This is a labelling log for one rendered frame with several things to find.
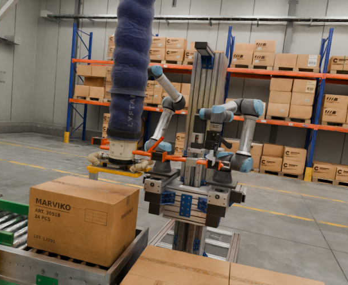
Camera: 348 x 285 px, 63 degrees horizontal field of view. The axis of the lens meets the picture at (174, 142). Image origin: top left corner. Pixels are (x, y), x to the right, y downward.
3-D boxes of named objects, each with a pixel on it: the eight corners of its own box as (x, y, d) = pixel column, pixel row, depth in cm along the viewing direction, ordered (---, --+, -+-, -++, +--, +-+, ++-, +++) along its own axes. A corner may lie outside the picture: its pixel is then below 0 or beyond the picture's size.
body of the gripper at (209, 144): (205, 148, 179) (207, 129, 177) (218, 150, 177) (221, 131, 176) (203, 150, 171) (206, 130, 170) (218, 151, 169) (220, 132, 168)
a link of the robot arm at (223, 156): (221, 166, 225) (222, 149, 224) (236, 169, 217) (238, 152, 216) (213, 167, 216) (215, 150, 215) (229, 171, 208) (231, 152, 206)
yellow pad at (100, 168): (85, 169, 177) (86, 161, 176) (93, 166, 187) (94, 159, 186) (136, 178, 170) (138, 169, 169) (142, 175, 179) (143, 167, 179)
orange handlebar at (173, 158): (83, 147, 189) (83, 142, 188) (103, 143, 218) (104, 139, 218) (222, 169, 170) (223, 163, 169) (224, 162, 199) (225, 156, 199)
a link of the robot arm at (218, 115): (227, 106, 172) (221, 105, 166) (225, 124, 173) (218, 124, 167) (216, 106, 177) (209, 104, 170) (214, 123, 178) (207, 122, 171)
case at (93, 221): (26, 246, 186) (29, 186, 182) (64, 224, 224) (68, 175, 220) (109, 268, 171) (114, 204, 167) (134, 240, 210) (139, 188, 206)
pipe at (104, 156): (87, 163, 178) (88, 154, 178) (105, 158, 203) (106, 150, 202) (138, 171, 171) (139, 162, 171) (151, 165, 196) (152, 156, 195)
